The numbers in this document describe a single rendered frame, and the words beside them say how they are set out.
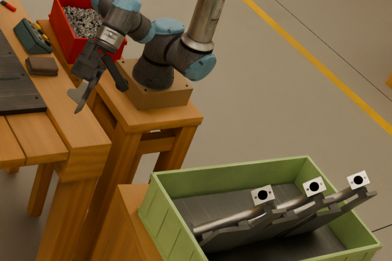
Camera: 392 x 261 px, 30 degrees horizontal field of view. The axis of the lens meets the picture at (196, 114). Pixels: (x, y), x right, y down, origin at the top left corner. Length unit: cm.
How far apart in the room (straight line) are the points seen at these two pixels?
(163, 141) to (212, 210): 47
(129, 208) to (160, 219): 16
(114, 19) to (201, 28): 42
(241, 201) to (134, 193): 34
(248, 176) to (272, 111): 214
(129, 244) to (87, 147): 33
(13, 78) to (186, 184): 68
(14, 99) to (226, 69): 254
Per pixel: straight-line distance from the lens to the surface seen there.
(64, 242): 259
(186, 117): 263
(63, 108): 240
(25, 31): 266
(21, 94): 241
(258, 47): 514
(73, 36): 274
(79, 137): 230
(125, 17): 206
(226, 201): 235
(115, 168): 263
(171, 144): 271
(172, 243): 210
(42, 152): 224
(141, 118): 254
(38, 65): 251
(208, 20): 237
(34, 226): 325
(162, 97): 259
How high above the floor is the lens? 232
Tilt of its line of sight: 34 degrees down
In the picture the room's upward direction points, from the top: 22 degrees clockwise
